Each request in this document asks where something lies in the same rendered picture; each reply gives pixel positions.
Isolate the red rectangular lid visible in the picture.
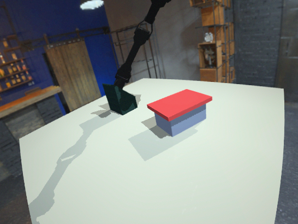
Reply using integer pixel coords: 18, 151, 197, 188
147, 89, 212, 121

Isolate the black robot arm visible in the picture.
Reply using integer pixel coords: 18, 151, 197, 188
114, 0, 171, 89

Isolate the blue open box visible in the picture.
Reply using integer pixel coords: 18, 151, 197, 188
154, 104, 206, 137

